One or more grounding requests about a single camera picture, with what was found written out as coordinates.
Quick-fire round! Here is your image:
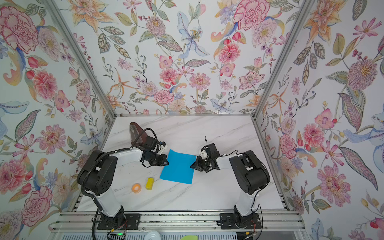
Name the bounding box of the blue square paper sheet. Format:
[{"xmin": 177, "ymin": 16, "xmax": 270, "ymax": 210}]
[{"xmin": 160, "ymin": 150, "xmax": 197, "ymax": 185}]

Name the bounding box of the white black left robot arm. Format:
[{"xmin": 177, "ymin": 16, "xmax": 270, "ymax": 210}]
[{"xmin": 77, "ymin": 138, "xmax": 169, "ymax": 218}]

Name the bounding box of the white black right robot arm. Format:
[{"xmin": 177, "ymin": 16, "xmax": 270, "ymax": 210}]
[{"xmin": 191, "ymin": 144, "xmax": 271, "ymax": 222}]

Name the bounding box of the brown wooden metronome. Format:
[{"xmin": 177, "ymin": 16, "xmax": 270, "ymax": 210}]
[{"xmin": 129, "ymin": 122, "xmax": 155, "ymax": 148}]

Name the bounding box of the yellow cylinder block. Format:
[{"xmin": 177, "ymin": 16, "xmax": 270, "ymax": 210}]
[{"xmin": 145, "ymin": 178, "xmax": 155, "ymax": 190}]

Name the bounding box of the orange tape roll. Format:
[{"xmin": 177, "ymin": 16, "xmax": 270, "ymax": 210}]
[{"xmin": 132, "ymin": 183, "xmax": 142, "ymax": 194}]

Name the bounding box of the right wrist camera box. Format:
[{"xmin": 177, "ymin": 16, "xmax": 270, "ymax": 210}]
[{"xmin": 199, "ymin": 148, "xmax": 208, "ymax": 160}]

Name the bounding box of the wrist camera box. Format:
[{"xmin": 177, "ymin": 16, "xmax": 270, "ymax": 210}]
[
  {"xmin": 158, "ymin": 142, "xmax": 167, "ymax": 155},
  {"xmin": 199, "ymin": 148, "xmax": 208, "ymax": 160}
]

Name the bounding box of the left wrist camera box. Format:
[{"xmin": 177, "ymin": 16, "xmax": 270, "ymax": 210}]
[{"xmin": 158, "ymin": 142, "xmax": 167, "ymax": 155}]

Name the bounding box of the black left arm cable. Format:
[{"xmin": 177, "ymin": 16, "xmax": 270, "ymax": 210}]
[{"xmin": 129, "ymin": 128, "xmax": 159, "ymax": 149}]

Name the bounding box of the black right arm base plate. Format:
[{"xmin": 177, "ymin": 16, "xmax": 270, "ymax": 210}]
[{"xmin": 217, "ymin": 213, "xmax": 262, "ymax": 230}]

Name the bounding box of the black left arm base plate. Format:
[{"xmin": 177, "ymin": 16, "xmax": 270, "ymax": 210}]
[{"xmin": 97, "ymin": 213, "xmax": 141, "ymax": 231}]

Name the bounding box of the green object below rail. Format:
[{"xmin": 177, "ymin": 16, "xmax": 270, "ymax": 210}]
[{"xmin": 180, "ymin": 235, "xmax": 199, "ymax": 240}]

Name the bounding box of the white round object below rail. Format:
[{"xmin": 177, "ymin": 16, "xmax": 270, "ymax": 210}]
[{"xmin": 144, "ymin": 231, "xmax": 162, "ymax": 240}]

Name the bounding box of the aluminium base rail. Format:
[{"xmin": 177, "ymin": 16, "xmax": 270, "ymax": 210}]
[{"xmin": 48, "ymin": 211, "xmax": 306, "ymax": 233}]

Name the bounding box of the aluminium frame corner post left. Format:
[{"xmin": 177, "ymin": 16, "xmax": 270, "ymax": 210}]
[{"xmin": 42, "ymin": 0, "xmax": 117, "ymax": 121}]

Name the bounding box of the aluminium frame corner post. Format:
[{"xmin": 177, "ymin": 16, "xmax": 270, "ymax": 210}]
[
  {"xmin": 252, "ymin": 0, "xmax": 314, "ymax": 120},
  {"xmin": 42, "ymin": 0, "xmax": 117, "ymax": 121}
]

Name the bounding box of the aluminium frame corner post right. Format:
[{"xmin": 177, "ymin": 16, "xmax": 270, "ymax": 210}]
[{"xmin": 252, "ymin": 0, "xmax": 314, "ymax": 120}]

